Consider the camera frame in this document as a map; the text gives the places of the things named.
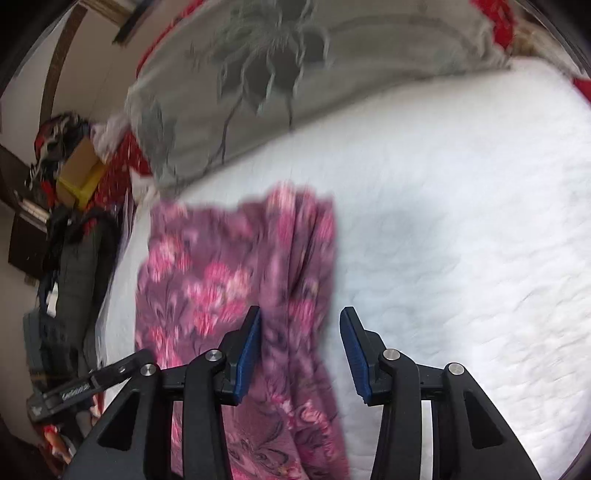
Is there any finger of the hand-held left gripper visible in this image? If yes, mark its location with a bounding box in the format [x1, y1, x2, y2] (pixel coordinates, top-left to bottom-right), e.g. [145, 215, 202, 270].
[88, 348, 154, 393]

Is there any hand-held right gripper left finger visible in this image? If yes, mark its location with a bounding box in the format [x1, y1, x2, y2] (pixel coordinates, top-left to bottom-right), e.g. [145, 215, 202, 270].
[62, 305, 263, 480]

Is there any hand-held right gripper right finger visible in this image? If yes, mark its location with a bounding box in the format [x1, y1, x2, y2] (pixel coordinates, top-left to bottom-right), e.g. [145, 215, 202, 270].
[339, 305, 543, 480]

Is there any purple floral garment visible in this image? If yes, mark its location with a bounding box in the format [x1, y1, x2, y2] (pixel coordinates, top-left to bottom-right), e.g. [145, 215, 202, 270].
[134, 181, 352, 480]

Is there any dark clothes pile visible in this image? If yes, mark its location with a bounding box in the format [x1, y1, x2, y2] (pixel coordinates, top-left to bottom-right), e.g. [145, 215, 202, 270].
[39, 207, 122, 324]

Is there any red and black clothes pile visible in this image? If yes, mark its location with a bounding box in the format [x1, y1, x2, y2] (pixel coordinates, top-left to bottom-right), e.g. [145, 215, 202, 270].
[30, 112, 93, 190]

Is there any blue grey crate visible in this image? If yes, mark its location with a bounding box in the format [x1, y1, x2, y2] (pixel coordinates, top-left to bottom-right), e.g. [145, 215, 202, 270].
[22, 308, 80, 372]

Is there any white quilted bed cover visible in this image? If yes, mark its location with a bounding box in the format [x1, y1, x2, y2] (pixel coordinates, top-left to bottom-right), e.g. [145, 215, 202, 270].
[99, 58, 591, 480]

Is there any dark wooden cabinet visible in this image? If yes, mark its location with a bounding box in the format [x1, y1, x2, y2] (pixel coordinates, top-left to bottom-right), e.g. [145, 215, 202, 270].
[0, 143, 52, 278]

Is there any yellow cardboard box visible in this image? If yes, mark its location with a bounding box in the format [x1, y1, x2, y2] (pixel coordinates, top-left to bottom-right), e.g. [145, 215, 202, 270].
[56, 137, 110, 209]

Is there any white plastic bag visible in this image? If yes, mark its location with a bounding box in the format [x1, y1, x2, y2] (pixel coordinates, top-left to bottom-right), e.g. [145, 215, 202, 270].
[90, 113, 136, 155]

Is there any grey floral pillow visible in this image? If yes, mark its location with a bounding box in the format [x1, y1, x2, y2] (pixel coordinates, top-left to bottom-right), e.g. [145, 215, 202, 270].
[124, 0, 509, 195]

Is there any brown wooden door frame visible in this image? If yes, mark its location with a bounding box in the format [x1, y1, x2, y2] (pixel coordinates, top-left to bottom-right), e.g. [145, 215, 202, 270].
[39, 0, 89, 127]

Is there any dark picture frame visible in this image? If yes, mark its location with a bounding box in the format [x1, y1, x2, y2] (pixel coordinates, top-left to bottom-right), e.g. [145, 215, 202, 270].
[112, 0, 155, 45]

